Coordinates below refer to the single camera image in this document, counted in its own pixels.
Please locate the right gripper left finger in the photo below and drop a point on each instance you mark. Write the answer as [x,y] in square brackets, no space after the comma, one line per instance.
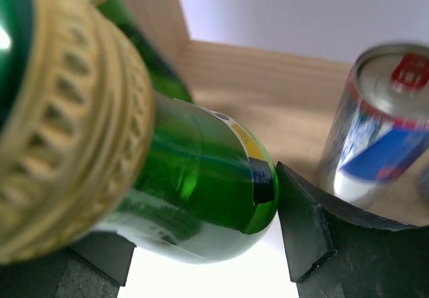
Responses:
[95,266]

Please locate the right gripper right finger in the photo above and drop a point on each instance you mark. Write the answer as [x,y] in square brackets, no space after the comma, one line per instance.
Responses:
[335,249]

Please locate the green glass bottle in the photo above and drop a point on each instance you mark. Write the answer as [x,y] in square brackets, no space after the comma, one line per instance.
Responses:
[88,145]
[163,78]

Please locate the green glass bottle front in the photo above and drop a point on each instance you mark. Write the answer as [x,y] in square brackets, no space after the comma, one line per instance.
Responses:
[163,78]

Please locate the wooden two-tier shelf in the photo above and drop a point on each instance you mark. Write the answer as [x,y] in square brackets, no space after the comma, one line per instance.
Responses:
[288,101]

